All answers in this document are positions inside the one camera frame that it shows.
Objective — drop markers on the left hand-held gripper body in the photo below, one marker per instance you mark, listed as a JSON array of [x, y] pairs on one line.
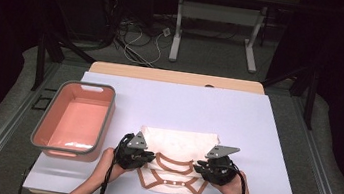
[[128, 155]]

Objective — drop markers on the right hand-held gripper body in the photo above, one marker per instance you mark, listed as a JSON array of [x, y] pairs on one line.
[[222, 172]]

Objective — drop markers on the cream baby vest brown trim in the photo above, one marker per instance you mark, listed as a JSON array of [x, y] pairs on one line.
[[177, 144]]

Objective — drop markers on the pink plastic basket grey rim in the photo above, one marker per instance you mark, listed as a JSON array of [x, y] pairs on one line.
[[75, 124]]

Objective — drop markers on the person's right hand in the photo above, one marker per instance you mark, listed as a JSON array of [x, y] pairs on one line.
[[236, 193]]

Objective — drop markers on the person's left hand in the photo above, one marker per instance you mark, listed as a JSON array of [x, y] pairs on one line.
[[103, 168]]

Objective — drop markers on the white table cover sheet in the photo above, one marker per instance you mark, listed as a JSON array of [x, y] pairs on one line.
[[241, 119]]

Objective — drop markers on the black metal stand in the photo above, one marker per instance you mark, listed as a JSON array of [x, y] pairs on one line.
[[41, 59], [310, 98]]

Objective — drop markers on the white power adapter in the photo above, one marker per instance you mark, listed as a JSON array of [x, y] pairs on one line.
[[166, 32]]

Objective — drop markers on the white-legged desk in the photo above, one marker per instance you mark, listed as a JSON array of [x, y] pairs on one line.
[[218, 14]]

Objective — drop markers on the metal floor rail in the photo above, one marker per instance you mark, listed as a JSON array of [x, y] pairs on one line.
[[321, 170], [4, 128]]

